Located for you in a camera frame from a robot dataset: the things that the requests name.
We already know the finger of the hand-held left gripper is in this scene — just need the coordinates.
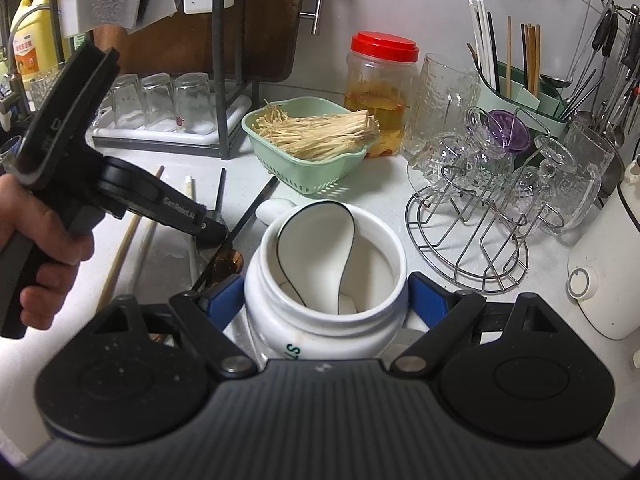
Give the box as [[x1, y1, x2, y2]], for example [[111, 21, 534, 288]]
[[145, 172, 230, 250]]

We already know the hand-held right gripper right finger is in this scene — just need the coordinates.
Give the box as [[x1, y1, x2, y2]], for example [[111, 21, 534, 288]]
[[390, 272, 558, 378]]

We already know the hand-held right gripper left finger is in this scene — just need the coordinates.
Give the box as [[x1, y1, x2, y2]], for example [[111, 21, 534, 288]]
[[92, 275, 258, 380]]

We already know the black chopstick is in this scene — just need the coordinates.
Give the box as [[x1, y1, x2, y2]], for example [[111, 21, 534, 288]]
[[206, 167, 230, 231]]

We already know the white ceramic jar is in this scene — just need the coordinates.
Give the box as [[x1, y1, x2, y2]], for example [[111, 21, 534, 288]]
[[244, 198, 408, 361]]

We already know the wooden chopstick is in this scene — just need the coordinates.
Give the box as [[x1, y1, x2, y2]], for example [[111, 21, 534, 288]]
[[95, 166, 166, 313]]

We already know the row of hanging steel utensils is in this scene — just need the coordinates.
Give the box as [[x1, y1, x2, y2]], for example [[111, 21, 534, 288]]
[[540, 0, 640, 161]]

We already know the person's left hand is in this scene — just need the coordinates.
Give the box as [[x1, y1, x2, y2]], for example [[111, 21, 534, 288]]
[[0, 174, 96, 332]]

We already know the tall steel faucet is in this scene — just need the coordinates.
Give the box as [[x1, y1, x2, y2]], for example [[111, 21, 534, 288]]
[[0, 0, 51, 113]]

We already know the clear drinking glass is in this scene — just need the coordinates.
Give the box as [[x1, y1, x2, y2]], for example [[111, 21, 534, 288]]
[[110, 74, 146, 131], [174, 72, 217, 135], [141, 72, 177, 132]]

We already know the yellow oil bottle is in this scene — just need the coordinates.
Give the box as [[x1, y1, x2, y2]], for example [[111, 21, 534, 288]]
[[10, 0, 73, 81]]

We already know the white spoon with black rim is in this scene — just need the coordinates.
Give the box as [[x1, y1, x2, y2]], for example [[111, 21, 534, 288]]
[[275, 201, 368, 316]]

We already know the white drip tray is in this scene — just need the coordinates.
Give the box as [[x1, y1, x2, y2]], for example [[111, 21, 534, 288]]
[[85, 92, 252, 147]]

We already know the green plastic basket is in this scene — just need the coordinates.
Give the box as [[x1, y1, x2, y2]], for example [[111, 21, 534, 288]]
[[241, 96, 382, 196]]

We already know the bundle of dried beige strands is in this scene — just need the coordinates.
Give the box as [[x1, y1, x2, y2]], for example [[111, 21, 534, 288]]
[[252, 100, 382, 162]]

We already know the dark metal dish rack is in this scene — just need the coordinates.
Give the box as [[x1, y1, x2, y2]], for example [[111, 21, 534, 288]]
[[47, 0, 253, 161]]

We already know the white electric cooker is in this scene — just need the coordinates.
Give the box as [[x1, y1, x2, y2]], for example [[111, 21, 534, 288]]
[[567, 155, 640, 341]]

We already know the purple round plastic piece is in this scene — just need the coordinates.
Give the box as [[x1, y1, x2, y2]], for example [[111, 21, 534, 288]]
[[487, 109, 530, 153]]

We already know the set of textured glass mugs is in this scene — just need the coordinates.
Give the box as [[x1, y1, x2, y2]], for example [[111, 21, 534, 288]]
[[402, 52, 617, 238]]

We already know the green utensil holder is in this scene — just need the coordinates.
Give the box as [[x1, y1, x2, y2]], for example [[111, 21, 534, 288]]
[[470, 67, 571, 153]]

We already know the wooden cutting board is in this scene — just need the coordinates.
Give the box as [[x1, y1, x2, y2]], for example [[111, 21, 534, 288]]
[[92, 0, 331, 86]]

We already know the red-lid plastic jar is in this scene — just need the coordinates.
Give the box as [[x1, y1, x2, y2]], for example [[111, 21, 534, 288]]
[[344, 31, 420, 158]]

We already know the bunch of assorted chopsticks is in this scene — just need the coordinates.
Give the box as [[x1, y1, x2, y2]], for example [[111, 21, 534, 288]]
[[467, 0, 543, 98]]

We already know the steel wire cup rack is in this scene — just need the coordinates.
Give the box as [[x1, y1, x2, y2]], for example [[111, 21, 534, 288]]
[[404, 120, 556, 295]]

